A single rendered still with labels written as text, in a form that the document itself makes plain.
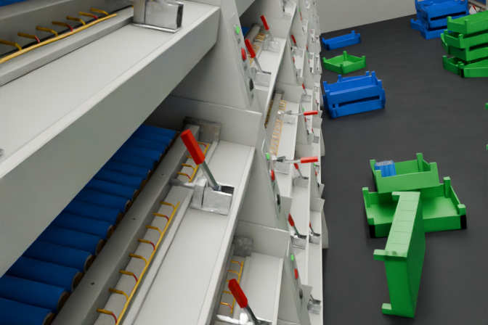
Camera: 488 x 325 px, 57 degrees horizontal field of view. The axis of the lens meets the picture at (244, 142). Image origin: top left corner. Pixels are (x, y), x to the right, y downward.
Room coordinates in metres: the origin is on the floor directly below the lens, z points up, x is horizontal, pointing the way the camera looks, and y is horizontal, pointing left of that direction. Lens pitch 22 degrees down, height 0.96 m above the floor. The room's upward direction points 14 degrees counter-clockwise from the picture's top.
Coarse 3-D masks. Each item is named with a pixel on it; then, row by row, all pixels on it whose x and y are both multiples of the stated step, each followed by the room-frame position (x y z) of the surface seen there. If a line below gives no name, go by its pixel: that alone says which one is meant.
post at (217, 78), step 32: (224, 0) 0.60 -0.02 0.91; (224, 32) 0.57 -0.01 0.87; (224, 64) 0.58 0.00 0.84; (192, 96) 0.59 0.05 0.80; (224, 96) 0.58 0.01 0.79; (256, 96) 0.66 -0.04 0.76; (256, 160) 0.57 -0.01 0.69; (256, 192) 0.58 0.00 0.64; (288, 288) 0.57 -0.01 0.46; (288, 320) 0.58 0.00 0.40
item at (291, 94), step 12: (276, 84) 1.26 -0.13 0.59; (288, 84) 1.25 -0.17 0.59; (288, 96) 1.25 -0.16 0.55; (300, 96) 1.25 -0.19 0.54; (288, 108) 1.20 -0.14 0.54; (276, 132) 1.03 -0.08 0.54; (288, 132) 1.04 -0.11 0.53; (276, 144) 0.96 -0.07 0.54; (288, 144) 0.97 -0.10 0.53; (288, 156) 0.91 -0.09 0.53; (288, 180) 0.81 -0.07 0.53; (288, 192) 0.76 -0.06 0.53; (288, 204) 0.66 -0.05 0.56
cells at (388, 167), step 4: (392, 160) 1.60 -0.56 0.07; (376, 164) 1.58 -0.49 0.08; (380, 164) 1.57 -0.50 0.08; (384, 164) 1.53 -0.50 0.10; (388, 164) 1.53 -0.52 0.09; (392, 164) 1.53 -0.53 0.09; (376, 168) 1.55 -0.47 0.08; (380, 168) 1.53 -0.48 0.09; (384, 168) 1.53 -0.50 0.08; (388, 168) 1.53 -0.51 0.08; (392, 168) 1.52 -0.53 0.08; (384, 172) 1.52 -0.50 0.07; (388, 172) 1.52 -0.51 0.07; (392, 172) 1.51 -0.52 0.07; (384, 176) 1.52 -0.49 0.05
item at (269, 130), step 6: (276, 96) 1.21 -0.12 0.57; (276, 102) 1.17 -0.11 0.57; (276, 108) 1.12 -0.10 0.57; (270, 114) 1.08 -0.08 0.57; (276, 114) 1.08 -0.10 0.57; (270, 120) 1.04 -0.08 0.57; (282, 120) 1.08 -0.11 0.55; (270, 126) 1.00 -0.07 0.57; (276, 126) 1.04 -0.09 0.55; (270, 132) 0.97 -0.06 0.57; (270, 138) 0.94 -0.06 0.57; (270, 144) 0.91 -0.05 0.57
